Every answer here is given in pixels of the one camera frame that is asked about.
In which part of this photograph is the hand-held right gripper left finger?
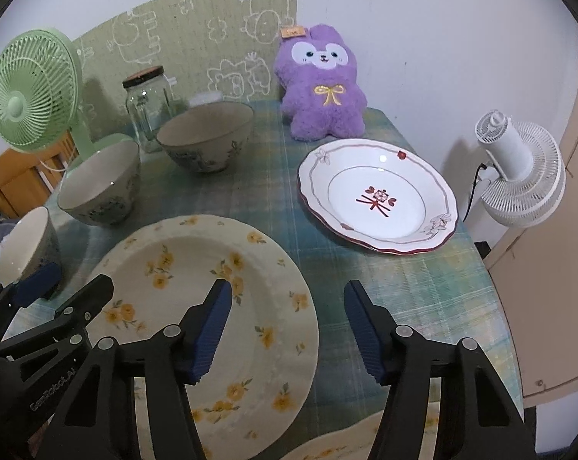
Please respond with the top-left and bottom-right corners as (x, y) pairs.
(49, 278), (234, 460)

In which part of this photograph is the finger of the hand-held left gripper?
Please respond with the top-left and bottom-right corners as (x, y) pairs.
(0, 263), (63, 341)
(0, 275), (114, 370)

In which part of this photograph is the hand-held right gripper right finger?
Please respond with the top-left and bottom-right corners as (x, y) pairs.
(344, 279), (529, 460)

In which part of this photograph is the floral patterned ceramic bowl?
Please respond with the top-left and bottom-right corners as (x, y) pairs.
(57, 140), (142, 227)
(155, 102), (255, 176)
(0, 206), (63, 300)

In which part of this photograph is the cream yellow flower plate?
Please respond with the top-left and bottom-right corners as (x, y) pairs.
(279, 402), (443, 460)
(85, 215), (319, 460)

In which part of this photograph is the white red-rimmed plate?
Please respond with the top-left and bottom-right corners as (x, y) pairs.
(297, 138), (459, 256)

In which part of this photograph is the green desk fan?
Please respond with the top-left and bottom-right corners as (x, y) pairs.
(0, 30), (137, 168)

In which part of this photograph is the beige door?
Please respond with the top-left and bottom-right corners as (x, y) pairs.
(483, 29), (578, 410)

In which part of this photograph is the glass jar with lid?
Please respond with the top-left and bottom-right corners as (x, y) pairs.
(122, 66), (177, 154)

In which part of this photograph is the cotton swab container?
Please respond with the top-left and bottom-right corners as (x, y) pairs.
(189, 91), (222, 108)

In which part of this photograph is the white standing fan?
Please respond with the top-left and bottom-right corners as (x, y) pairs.
(475, 110), (566, 228)

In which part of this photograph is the purple plush bunny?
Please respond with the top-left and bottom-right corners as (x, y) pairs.
(274, 23), (369, 143)

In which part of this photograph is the black power cable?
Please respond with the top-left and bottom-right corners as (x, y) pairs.
(463, 163), (488, 221)

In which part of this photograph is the green cartoon wall mat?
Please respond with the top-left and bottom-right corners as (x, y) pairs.
(71, 0), (299, 145)

